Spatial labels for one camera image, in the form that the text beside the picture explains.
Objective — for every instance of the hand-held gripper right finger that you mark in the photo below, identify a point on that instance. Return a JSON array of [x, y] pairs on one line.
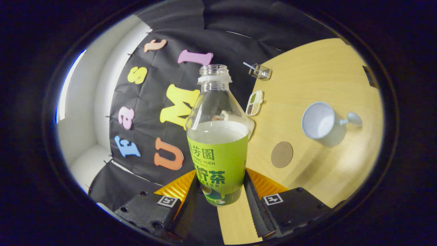
[[254, 208]]

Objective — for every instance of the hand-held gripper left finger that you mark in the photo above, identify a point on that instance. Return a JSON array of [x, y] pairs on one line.
[[186, 213]]

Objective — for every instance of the green label juice bottle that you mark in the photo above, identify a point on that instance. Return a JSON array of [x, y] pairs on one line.
[[218, 160]]

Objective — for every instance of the round brown coaster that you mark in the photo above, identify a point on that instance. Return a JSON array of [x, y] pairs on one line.
[[282, 154]]

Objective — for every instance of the white cup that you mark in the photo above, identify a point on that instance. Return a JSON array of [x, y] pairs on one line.
[[319, 121]]

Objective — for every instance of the wooden table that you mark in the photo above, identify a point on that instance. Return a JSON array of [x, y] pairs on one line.
[[324, 177]]

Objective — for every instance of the white toaster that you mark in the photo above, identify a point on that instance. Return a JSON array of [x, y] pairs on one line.
[[251, 128]]

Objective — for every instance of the white divided dish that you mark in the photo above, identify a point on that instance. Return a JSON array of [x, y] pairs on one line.
[[254, 103]]

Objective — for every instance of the white straw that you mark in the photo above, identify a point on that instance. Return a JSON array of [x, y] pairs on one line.
[[248, 65]]

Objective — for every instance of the black table clamp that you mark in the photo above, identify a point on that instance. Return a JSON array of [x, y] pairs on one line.
[[369, 77]]

